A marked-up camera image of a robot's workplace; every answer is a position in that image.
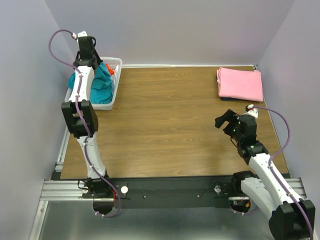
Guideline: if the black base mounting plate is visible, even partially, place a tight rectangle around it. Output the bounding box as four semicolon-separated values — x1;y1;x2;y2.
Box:
77;175;249;212

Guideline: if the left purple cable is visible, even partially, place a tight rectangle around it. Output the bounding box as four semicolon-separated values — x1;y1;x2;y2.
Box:
48;29;123;218

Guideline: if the orange t shirt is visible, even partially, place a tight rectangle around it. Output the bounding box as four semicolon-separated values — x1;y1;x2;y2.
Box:
105;63;115;76

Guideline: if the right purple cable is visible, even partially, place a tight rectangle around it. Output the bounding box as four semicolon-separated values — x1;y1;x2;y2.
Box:
232;105;315;240

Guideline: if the purple cable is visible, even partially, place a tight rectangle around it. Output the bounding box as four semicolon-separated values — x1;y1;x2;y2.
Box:
232;105;315;240
48;29;123;218

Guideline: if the teal polo shirt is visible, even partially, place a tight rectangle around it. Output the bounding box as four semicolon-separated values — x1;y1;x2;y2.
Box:
67;61;115;105

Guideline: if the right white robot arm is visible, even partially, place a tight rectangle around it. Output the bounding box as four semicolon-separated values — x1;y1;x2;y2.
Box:
215;104;316;240

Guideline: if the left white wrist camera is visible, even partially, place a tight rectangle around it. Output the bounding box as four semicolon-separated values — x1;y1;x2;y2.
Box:
71;31;88;40

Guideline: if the aluminium frame rail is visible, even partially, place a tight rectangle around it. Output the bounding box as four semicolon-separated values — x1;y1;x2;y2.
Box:
39;109;306;201

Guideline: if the white t shirt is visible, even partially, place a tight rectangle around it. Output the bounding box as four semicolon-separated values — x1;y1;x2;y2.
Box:
111;72;118;88

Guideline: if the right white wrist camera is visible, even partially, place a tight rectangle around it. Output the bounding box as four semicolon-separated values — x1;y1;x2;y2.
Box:
244;104;259;119

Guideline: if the folded pink t shirt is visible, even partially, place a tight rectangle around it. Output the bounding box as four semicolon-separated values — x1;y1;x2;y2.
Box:
216;67;264;102

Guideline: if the white plastic laundry basket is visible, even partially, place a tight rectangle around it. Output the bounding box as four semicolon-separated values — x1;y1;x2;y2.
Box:
64;56;123;111

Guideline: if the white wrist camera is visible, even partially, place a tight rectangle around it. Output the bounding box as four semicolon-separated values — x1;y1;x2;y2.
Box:
71;31;88;40
244;104;259;119

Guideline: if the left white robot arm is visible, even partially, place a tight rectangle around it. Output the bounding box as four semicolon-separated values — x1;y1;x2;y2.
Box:
61;31;119;198

